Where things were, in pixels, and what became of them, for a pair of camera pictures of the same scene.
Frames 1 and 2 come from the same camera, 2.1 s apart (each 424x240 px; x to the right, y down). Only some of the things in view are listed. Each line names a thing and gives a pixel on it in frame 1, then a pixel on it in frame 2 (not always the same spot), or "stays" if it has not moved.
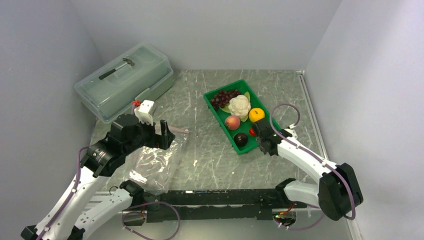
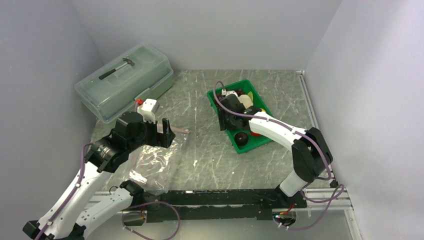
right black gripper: x=259 y=143 → x=223 y=124
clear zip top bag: x=152 y=166 stays
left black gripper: x=160 y=141 stays
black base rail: x=256 y=204 stays
